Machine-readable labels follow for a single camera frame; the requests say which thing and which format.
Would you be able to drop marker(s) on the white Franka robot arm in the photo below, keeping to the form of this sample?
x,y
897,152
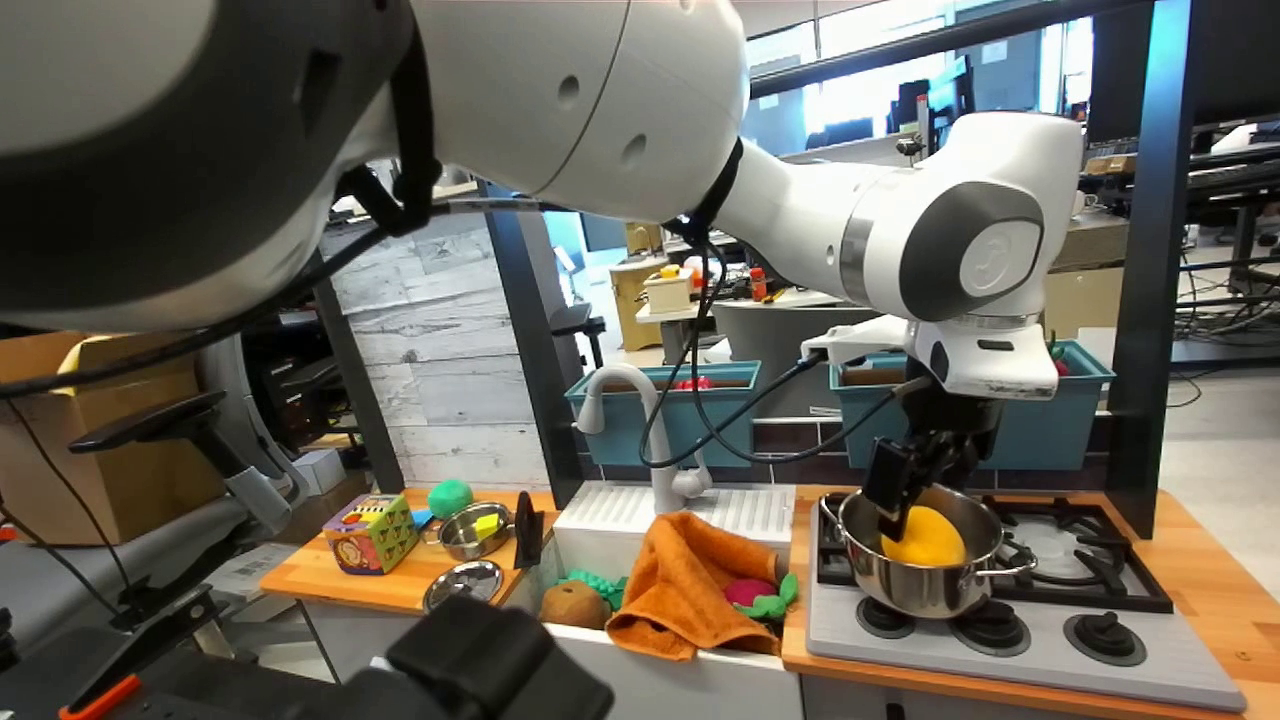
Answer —
x,y
532,93

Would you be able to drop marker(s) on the orange yellow ball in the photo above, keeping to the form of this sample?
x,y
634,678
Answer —
x,y
933,540

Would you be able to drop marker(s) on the green ball toy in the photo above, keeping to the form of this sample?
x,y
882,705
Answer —
x,y
448,497

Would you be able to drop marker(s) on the silver pot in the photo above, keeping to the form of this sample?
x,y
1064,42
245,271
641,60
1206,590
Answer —
x,y
920,590

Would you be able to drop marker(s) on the grey wood-look back panel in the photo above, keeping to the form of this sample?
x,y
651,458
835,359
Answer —
x,y
442,360

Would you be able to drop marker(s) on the white toy sink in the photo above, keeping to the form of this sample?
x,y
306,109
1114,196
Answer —
x,y
747,514

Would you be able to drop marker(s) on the grey toy faucet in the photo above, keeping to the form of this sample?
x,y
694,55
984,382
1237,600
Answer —
x,y
662,443

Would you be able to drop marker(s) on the pink toy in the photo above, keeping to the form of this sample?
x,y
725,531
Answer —
x,y
747,590

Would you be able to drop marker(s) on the small silver bowl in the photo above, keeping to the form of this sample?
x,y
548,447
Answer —
x,y
460,540

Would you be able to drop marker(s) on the grey toy stove top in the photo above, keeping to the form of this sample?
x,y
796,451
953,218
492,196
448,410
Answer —
x,y
1012,660

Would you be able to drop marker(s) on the large cardboard box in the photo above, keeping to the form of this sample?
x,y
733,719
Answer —
x,y
80,453

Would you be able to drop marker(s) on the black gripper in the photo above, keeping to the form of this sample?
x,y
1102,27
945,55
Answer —
x,y
953,432

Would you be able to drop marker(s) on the black kitchen frame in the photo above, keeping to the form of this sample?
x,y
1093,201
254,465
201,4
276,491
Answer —
x,y
1147,264

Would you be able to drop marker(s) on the green leaf toy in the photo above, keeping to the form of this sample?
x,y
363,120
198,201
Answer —
x,y
776,600

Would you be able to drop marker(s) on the orange cloth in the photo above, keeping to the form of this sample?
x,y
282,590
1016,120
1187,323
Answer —
x,y
681,585

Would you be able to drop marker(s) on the brown kiwi toy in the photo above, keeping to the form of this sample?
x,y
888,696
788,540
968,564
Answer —
x,y
572,604

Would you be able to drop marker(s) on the colourful soft cube toy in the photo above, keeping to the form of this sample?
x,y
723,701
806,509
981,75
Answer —
x,y
371,537

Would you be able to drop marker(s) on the grey office chair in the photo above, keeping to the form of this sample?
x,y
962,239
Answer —
x,y
144,423

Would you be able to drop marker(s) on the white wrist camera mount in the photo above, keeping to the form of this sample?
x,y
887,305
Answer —
x,y
1003,360

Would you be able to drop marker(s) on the green spiky toy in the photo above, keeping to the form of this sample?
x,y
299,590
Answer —
x,y
600,585

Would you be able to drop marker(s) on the toy kitchen wooden counter cabinet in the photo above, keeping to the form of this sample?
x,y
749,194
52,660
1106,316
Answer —
x,y
1187,585

